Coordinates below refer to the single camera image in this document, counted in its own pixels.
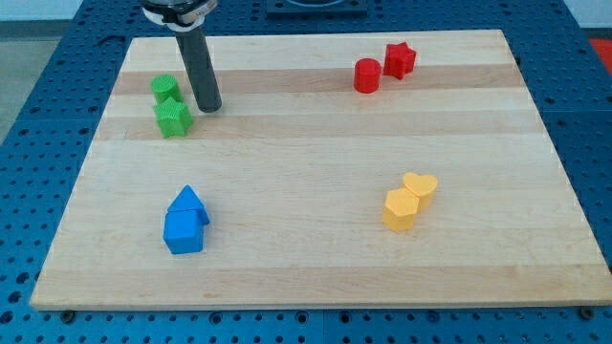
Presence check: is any yellow hexagon block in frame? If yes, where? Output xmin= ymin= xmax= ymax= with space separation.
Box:
xmin=382 ymin=188 xmax=419 ymax=232

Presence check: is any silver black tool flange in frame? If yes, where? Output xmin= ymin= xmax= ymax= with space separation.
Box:
xmin=140 ymin=0 xmax=218 ymax=32

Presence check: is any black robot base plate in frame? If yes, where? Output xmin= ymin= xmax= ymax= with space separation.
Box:
xmin=265 ymin=0 xmax=368 ymax=18

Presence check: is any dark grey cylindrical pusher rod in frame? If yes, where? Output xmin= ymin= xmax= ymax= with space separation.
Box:
xmin=175 ymin=27 xmax=222 ymax=113

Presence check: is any green cylinder block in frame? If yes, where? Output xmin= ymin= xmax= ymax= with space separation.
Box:
xmin=150 ymin=75 xmax=183 ymax=104

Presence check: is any blue triangle block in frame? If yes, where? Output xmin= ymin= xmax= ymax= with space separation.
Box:
xmin=167 ymin=184 xmax=210 ymax=226

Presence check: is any green star block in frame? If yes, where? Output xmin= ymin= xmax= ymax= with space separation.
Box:
xmin=153 ymin=97 xmax=193 ymax=139

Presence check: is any blue cube block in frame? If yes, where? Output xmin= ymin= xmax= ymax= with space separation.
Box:
xmin=163 ymin=210 xmax=204 ymax=255

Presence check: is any light wooden board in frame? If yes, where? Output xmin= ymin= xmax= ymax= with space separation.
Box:
xmin=31 ymin=30 xmax=611 ymax=311

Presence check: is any red star block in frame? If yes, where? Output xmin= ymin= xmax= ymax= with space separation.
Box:
xmin=383 ymin=42 xmax=417 ymax=79

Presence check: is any red cylinder block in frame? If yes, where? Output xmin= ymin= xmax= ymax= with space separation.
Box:
xmin=353 ymin=58 xmax=382 ymax=94

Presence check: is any yellow heart block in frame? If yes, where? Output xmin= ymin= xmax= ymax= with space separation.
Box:
xmin=403 ymin=172 xmax=438 ymax=212

